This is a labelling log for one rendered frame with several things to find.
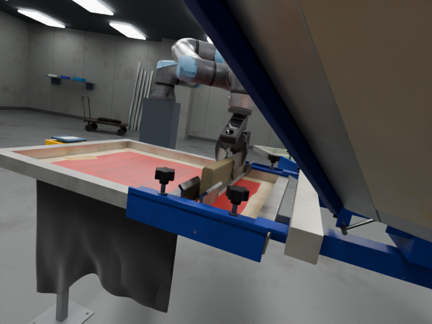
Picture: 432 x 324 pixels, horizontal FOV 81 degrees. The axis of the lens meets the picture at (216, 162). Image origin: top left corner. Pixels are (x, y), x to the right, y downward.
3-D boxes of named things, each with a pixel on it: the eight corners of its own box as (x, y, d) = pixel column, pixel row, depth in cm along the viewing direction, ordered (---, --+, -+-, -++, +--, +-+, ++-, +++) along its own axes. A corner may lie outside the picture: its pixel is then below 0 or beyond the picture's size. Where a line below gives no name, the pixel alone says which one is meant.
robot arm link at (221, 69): (209, 63, 85) (219, 58, 75) (239, 70, 89) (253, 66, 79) (206, 87, 87) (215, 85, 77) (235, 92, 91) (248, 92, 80)
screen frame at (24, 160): (-14, 162, 71) (-14, 149, 70) (126, 146, 125) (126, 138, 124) (264, 255, 47) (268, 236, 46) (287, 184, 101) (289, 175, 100)
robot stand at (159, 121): (135, 263, 188) (153, 98, 164) (159, 268, 187) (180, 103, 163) (125, 278, 170) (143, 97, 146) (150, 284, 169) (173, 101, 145)
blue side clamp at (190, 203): (125, 216, 55) (128, 186, 54) (139, 209, 60) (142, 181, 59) (260, 263, 46) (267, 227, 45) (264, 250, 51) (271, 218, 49)
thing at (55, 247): (35, 294, 82) (38, 168, 74) (46, 287, 86) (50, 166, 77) (157, 357, 68) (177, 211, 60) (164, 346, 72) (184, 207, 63)
